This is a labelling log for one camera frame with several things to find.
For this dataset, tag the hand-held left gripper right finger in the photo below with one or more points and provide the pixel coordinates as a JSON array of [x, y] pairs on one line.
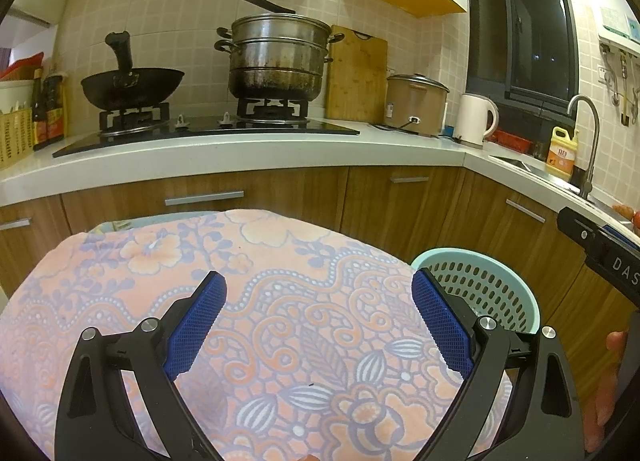
[[445, 326]]

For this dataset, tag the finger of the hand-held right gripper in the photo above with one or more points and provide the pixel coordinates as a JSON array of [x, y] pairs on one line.
[[617, 232], [580, 231]]

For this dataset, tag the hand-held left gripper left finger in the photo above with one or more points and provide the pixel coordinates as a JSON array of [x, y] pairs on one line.
[[195, 326]]

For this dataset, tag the green plastic basket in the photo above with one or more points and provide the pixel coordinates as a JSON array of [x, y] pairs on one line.
[[480, 281]]

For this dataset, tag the person's right hand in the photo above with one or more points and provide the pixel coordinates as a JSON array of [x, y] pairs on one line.
[[602, 401]]

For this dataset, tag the steel sink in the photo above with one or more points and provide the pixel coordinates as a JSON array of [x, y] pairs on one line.
[[550, 176]]

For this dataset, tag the steel faucet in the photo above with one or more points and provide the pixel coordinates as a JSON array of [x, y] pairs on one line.
[[590, 156]]

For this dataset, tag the yellow detergent bottle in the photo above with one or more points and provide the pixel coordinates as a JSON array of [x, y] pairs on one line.
[[561, 156]]

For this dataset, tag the floral pink tablecloth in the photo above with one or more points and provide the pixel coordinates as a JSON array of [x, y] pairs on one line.
[[300, 291]]

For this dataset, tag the red tray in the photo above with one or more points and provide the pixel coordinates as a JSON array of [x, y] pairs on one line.
[[510, 140]]

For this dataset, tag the water heater pipes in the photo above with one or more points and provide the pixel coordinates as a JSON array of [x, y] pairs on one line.
[[622, 86]]

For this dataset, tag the white electric kettle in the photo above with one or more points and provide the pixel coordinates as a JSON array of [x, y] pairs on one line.
[[472, 121]]

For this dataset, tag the wooden base cabinet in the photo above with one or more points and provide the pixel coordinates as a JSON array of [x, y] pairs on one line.
[[300, 196]]

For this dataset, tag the black glass gas stove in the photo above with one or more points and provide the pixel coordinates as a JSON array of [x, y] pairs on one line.
[[200, 133]]

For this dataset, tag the brown rice cooker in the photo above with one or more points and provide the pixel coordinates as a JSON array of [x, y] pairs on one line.
[[415, 103]]

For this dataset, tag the dark window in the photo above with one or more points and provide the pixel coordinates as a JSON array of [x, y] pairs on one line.
[[520, 31]]

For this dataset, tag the white water heater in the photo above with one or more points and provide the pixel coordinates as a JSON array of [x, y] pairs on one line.
[[615, 1]]

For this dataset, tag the black wok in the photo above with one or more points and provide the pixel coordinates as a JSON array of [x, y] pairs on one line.
[[132, 88]]

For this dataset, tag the yellow woven basket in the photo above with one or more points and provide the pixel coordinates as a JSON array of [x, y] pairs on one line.
[[15, 138]]

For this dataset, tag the wooden cutting board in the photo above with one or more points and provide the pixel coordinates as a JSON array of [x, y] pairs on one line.
[[357, 76]]

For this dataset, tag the steel steamer pot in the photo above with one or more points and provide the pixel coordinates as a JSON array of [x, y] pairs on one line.
[[275, 56]]

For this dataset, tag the white plastic container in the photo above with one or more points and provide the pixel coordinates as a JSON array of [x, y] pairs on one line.
[[17, 93]]

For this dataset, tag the black curved utensil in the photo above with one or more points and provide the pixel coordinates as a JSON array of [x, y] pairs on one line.
[[267, 2]]

